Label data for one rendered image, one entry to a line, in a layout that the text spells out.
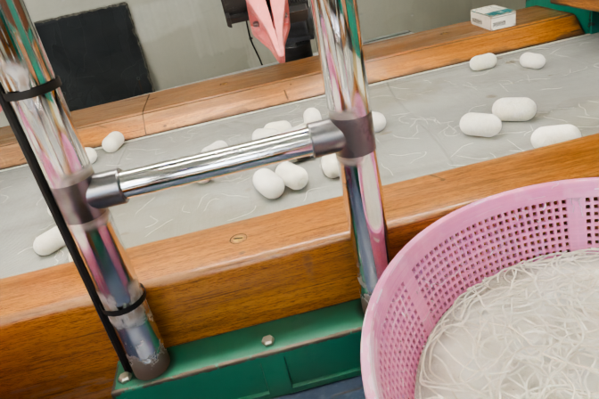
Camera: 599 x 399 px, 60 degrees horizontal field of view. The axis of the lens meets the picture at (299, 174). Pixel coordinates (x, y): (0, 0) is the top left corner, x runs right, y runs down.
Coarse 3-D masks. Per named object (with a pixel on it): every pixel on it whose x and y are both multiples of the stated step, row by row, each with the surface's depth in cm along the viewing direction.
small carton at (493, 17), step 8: (480, 8) 73; (488, 8) 72; (496, 8) 71; (504, 8) 71; (472, 16) 73; (480, 16) 71; (488, 16) 69; (496, 16) 68; (504, 16) 69; (512, 16) 69; (480, 24) 72; (488, 24) 69; (496, 24) 69; (504, 24) 69; (512, 24) 69
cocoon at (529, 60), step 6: (522, 54) 61; (528, 54) 60; (534, 54) 60; (540, 54) 60; (522, 60) 61; (528, 60) 60; (534, 60) 59; (540, 60) 59; (528, 66) 61; (534, 66) 60; (540, 66) 60
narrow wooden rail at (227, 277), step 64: (384, 192) 37; (448, 192) 35; (192, 256) 34; (256, 256) 33; (320, 256) 33; (0, 320) 32; (64, 320) 32; (192, 320) 34; (256, 320) 35; (0, 384) 34; (64, 384) 35
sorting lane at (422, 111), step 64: (512, 64) 63; (576, 64) 59; (192, 128) 65; (256, 128) 60; (384, 128) 53; (448, 128) 50; (512, 128) 48; (0, 192) 58; (192, 192) 48; (256, 192) 46; (320, 192) 44; (0, 256) 44; (64, 256) 42
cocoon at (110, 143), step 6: (114, 132) 63; (108, 138) 61; (114, 138) 62; (120, 138) 63; (102, 144) 62; (108, 144) 61; (114, 144) 61; (120, 144) 63; (108, 150) 61; (114, 150) 62
